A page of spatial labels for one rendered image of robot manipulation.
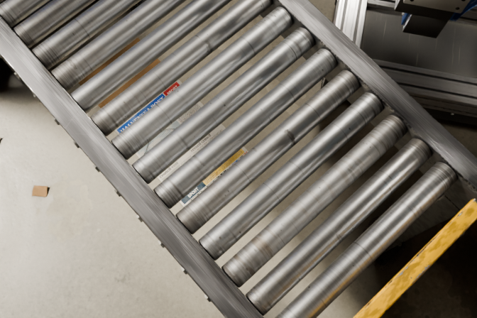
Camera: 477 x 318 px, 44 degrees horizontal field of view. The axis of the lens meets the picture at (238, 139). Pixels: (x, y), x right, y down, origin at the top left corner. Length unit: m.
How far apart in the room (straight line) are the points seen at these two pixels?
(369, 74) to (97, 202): 1.07
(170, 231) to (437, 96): 1.06
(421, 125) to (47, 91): 0.73
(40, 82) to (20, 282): 0.91
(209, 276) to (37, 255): 0.99
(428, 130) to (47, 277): 1.26
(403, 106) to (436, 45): 0.80
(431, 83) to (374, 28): 0.25
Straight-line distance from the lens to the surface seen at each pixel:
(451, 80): 1.93
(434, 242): 1.11
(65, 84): 1.22
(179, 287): 1.87
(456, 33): 2.02
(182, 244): 1.08
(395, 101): 1.19
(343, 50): 1.21
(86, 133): 1.16
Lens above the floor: 1.86
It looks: 72 degrees down
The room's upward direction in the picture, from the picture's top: 2 degrees clockwise
